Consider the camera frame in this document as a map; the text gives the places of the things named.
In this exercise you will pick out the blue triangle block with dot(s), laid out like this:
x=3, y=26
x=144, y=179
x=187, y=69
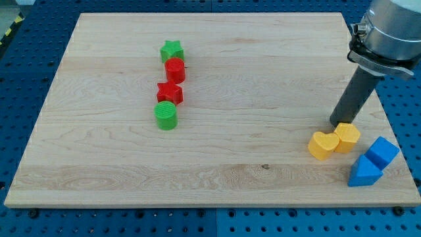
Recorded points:
x=364, y=173

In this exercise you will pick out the yellow hexagon block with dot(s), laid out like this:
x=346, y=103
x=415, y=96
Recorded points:
x=348, y=137

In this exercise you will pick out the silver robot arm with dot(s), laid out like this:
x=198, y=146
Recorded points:
x=387, y=39

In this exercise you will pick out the yellow heart block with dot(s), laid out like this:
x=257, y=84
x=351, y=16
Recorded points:
x=322, y=145

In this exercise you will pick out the green cylinder block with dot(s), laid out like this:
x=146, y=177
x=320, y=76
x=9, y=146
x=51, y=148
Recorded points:
x=166, y=115

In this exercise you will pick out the blue cube block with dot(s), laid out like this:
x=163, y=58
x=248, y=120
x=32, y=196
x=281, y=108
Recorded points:
x=382, y=152

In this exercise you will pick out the green star block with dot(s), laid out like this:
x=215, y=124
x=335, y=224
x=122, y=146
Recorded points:
x=171, y=49

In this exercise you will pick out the red star block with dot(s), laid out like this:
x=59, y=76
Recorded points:
x=169, y=91

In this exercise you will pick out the light wooden board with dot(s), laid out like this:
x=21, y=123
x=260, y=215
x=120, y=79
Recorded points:
x=257, y=87

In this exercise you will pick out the red cylinder block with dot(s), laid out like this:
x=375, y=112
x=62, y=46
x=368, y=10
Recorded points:
x=175, y=70

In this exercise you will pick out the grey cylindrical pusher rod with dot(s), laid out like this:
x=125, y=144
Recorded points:
x=358, y=90

